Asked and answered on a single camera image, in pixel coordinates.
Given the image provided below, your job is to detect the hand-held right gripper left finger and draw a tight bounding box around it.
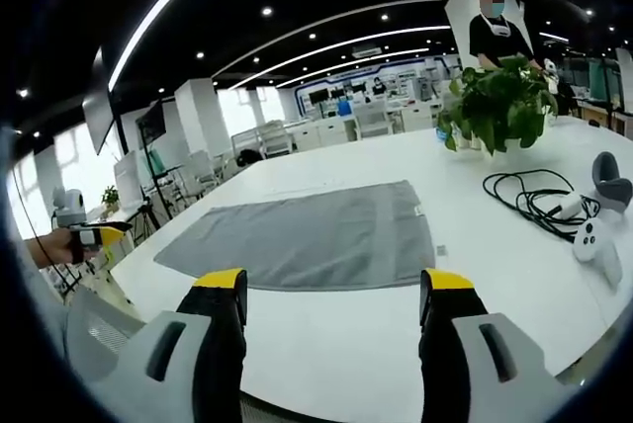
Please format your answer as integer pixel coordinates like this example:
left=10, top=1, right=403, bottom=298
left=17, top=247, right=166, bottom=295
left=86, top=268, right=249, bottom=423

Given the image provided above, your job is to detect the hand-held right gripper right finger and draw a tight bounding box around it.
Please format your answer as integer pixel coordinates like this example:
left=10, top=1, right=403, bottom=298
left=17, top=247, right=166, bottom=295
left=417, top=268, right=578, bottom=423

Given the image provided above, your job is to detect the grey towel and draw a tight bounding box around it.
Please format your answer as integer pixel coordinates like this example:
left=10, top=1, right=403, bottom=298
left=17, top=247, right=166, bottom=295
left=153, top=179, right=437, bottom=292

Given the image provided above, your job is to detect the person's left hand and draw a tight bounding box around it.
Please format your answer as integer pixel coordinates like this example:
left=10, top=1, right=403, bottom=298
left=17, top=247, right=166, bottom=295
left=34, top=227, right=98, bottom=266

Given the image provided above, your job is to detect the black tripod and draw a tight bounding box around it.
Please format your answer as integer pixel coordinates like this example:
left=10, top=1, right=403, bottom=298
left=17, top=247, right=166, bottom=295
left=129, top=198, right=162, bottom=246

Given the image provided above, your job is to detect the white table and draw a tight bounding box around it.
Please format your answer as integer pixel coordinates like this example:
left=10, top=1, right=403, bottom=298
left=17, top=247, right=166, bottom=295
left=109, top=115, right=633, bottom=417

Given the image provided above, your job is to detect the grey mesh chair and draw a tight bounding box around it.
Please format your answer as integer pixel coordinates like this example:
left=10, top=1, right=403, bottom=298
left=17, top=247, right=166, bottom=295
left=62, top=289, right=145, bottom=384

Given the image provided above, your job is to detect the white game controller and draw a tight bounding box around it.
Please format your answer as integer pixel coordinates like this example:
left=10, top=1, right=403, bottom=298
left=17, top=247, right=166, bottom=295
left=572, top=217, right=623, bottom=291

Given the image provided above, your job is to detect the white power adapter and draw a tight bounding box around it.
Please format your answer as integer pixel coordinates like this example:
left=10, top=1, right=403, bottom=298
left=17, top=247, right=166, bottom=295
left=551, top=193, right=585, bottom=217

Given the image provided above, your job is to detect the white chair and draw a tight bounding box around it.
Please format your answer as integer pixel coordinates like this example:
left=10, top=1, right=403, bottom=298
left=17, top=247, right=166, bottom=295
left=258, top=122, right=293, bottom=157

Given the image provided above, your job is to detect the grey headset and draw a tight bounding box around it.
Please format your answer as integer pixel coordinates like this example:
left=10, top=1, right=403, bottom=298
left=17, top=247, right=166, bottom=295
left=590, top=150, right=633, bottom=226

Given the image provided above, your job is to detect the green potted plant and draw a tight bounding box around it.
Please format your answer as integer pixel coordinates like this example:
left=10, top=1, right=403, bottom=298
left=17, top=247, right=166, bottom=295
left=435, top=54, right=560, bottom=156

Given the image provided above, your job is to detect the black cable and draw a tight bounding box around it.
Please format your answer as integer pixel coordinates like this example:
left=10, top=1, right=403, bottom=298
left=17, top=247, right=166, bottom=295
left=482, top=169, right=601, bottom=241

